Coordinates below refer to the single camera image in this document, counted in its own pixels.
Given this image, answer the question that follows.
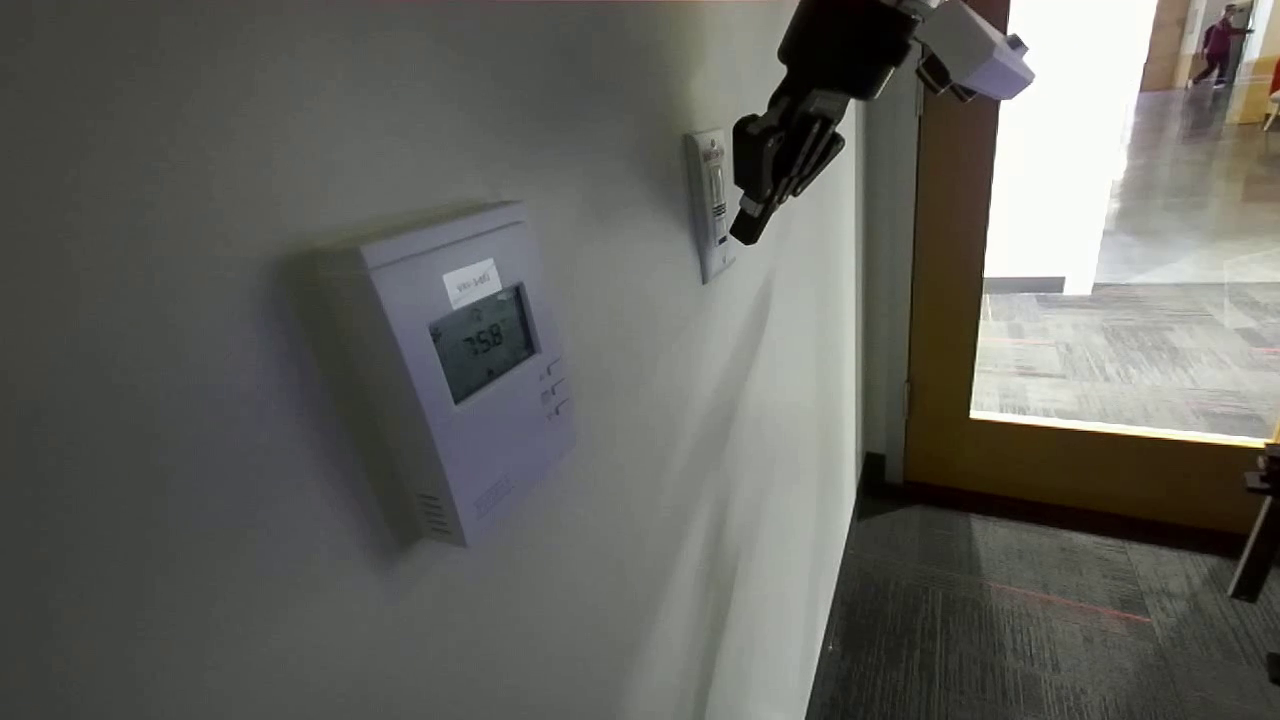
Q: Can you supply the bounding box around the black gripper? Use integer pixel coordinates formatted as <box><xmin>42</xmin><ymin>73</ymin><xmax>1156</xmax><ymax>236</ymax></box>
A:
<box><xmin>725</xmin><ymin>0</ymin><xmax>926</xmax><ymax>254</ymax></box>

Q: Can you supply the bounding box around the white wall light switch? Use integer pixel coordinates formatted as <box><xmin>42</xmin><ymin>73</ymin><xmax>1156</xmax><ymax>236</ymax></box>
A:
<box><xmin>679</xmin><ymin>126</ymin><xmax>744</xmax><ymax>290</ymax></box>

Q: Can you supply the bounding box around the wooden glass door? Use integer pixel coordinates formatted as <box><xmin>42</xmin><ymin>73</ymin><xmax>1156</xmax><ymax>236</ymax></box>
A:
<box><xmin>901</xmin><ymin>0</ymin><xmax>1280</xmax><ymax>541</ymax></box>

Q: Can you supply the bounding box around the white label sticker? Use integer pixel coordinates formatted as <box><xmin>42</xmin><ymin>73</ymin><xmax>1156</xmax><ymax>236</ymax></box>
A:
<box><xmin>439</xmin><ymin>258</ymin><xmax>508</xmax><ymax>312</ymax></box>

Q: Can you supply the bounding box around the wooden background furniture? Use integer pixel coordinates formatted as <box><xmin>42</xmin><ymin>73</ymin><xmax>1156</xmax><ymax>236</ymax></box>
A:
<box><xmin>1134</xmin><ymin>0</ymin><xmax>1280</xmax><ymax>133</ymax></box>

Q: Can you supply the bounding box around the person in red top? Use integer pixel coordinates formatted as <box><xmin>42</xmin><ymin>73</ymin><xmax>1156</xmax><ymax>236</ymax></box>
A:
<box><xmin>1189</xmin><ymin>6</ymin><xmax>1260</xmax><ymax>93</ymax></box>

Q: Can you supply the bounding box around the black stand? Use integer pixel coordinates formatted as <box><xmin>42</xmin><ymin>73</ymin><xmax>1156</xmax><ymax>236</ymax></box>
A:
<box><xmin>1222</xmin><ymin>443</ymin><xmax>1280</xmax><ymax>608</ymax></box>

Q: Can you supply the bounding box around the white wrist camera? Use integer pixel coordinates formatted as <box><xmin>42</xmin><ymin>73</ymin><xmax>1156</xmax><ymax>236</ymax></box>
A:
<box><xmin>906</xmin><ymin>0</ymin><xmax>1041</xmax><ymax>108</ymax></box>

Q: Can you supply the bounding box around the white wall thermostat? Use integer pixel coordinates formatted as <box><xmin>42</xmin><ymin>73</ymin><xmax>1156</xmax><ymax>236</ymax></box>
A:
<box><xmin>306</xmin><ymin>198</ymin><xmax>584</xmax><ymax>552</ymax></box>

